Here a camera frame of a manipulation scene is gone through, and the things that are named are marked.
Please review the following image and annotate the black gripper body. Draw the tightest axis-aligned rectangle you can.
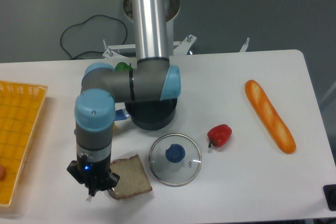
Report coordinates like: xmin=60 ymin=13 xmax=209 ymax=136
xmin=67 ymin=155 xmax=120 ymax=191

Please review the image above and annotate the toast slice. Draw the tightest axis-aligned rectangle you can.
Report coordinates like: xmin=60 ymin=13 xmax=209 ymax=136
xmin=99 ymin=152 xmax=152 ymax=200

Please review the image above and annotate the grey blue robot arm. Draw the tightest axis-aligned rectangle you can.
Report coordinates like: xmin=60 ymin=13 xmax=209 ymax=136
xmin=67 ymin=0 xmax=181 ymax=196

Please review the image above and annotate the yellow bell pepper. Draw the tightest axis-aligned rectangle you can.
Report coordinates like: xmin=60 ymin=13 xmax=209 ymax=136
xmin=113 ymin=122 xmax=117 ymax=132

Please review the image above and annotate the glass pot lid blue knob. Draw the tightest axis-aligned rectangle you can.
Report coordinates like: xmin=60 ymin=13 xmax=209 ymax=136
xmin=148 ymin=133 xmax=202 ymax=187

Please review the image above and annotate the yellow woven basket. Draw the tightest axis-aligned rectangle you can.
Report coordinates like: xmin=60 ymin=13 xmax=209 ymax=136
xmin=1 ymin=80 xmax=48 ymax=207

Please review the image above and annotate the green bell pepper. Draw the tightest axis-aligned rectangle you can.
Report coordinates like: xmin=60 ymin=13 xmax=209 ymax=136
xmin=115 ymin=62 xmax=133 ymax=71

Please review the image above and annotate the red bell pepper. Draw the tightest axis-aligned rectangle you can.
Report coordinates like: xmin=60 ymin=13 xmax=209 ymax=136
xmin=207 ymin=124 xmax=233 ymax=148

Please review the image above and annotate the orange baguette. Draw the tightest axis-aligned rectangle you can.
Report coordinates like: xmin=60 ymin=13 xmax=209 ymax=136
xmin=245 ymin=80 xmax=296 ymax=154

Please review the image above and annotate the black device at table edge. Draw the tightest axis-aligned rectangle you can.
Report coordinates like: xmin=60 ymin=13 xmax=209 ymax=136
xmin=323 ymin=184 xmax=336 ymax=211

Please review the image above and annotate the dark pan with blue handle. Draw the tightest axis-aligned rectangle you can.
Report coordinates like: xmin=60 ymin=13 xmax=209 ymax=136
xmin=114 ymin=98 xmax=177 ymax=131

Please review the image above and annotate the white mounting bracket left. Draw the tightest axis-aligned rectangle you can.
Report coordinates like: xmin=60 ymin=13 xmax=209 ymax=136
xmin=102 ymin=39 xmax=136 ymax=59

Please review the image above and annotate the white mounting bracket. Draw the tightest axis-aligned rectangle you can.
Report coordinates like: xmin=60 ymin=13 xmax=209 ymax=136
xmin=239 ymin=37 xmax=250 ymax=52
xmin=102 ymin=39 xmax=136 ymax=59

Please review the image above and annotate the black cable on floor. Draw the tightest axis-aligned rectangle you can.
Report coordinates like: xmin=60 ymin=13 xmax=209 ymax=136
xmin=60 ymin=14 xmax=128 ymax=60

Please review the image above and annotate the white mounting bracket right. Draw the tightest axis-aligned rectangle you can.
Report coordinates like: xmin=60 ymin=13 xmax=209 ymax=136
xmin=239 ymin=37 xmax=250 ymax=52

